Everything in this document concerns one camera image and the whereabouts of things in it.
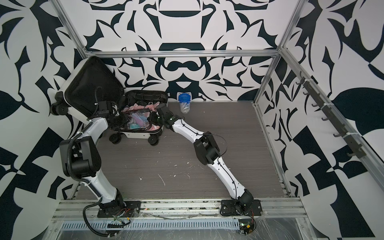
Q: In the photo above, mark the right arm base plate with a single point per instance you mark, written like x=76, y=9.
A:
x=234, y=208

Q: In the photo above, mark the black wall hook rack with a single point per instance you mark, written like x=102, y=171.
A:
x=333, y=115

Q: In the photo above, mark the clear bottle blue cap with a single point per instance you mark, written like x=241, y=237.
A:
x=185, y=102

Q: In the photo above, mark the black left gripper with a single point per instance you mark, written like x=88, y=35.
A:
x=124, y=116

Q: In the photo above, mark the small green circuit board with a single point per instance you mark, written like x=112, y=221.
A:
x=246, y=227

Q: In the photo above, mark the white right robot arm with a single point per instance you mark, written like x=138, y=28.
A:
x=208, y=153

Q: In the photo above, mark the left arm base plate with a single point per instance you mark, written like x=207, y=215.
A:
x=127, y=209

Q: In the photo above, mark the clear toiletry pouch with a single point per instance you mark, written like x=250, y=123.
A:
x=137, y=120

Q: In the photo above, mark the white suitcase black lining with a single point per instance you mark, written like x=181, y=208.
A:
x=92, y=82

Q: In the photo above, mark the pink patterned shorts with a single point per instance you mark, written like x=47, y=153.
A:
x=153, y=118

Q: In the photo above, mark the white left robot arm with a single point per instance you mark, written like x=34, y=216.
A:
x=82, y=162

